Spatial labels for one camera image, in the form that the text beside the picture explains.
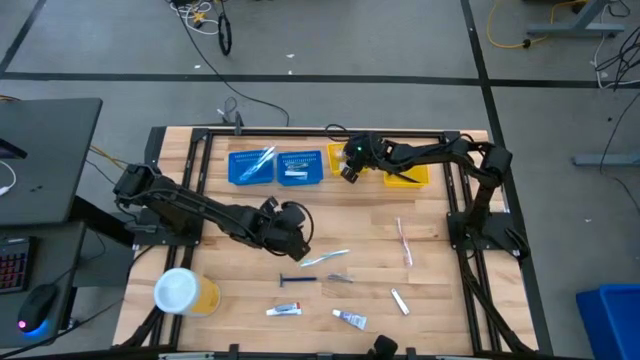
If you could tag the black computer mouse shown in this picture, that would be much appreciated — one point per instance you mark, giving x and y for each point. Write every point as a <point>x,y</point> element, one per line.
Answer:
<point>37,305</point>

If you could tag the black office desk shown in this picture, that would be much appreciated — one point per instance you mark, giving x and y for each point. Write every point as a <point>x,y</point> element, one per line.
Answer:
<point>50,150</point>

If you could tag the blue plastic bin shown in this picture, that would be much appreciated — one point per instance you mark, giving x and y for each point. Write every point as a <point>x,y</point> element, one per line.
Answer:
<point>610,325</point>

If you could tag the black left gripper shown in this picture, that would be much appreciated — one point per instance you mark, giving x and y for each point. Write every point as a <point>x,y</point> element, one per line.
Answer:
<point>270,227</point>

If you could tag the teal toothbrush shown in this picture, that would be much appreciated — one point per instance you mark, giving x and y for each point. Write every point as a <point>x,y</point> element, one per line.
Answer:
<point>325,257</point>

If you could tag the clear plastic wrapper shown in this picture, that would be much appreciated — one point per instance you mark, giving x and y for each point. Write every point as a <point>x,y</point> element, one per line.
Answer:
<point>340,278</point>

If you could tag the blue disposable razor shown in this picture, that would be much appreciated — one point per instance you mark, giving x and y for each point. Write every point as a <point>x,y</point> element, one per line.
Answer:
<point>300,279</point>

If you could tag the white purple toothpaste tube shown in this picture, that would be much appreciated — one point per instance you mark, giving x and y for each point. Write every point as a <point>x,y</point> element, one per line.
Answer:
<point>352,320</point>

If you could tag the red toothbrush in clear wrapper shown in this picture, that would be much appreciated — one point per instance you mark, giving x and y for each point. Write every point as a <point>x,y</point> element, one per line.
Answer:
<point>404,242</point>

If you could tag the grey metal stand foot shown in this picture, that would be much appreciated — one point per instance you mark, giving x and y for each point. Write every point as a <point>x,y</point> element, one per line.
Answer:
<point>605,159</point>
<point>575,29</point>

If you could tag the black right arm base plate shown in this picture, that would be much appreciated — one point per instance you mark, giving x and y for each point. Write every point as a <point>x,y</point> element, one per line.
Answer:
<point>500,235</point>

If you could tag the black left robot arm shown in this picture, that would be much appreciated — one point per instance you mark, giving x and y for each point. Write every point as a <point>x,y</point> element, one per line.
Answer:
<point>200,210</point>

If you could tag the yellow canister white lid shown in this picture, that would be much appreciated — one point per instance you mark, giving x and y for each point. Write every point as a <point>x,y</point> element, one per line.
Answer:
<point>177,292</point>

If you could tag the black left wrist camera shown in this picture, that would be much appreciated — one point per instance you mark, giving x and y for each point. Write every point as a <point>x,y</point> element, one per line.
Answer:
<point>292,216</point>

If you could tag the black aluminium table frame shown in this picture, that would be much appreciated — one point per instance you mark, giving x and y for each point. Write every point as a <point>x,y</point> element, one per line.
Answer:
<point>320,133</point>

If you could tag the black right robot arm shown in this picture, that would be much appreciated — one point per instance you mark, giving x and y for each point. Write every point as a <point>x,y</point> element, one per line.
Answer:
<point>440,152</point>

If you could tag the blue slotted plastic basket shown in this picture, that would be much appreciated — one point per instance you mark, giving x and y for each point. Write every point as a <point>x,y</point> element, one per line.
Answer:
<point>235,175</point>
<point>312,177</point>

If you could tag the white toothbrush in clear wrapper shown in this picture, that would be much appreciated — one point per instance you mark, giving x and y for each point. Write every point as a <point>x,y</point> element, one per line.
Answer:
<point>266,155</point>

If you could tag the black keyboard red backlight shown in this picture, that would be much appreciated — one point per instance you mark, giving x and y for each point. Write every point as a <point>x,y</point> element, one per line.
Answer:
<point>12,265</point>

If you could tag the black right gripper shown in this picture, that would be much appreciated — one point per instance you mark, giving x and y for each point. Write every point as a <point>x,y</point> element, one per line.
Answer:
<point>372,152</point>

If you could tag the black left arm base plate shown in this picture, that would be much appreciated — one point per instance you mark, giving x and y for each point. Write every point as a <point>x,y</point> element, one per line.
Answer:
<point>145,235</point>

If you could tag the blue toothbrush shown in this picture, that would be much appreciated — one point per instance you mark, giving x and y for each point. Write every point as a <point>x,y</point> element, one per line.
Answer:
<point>249,172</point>

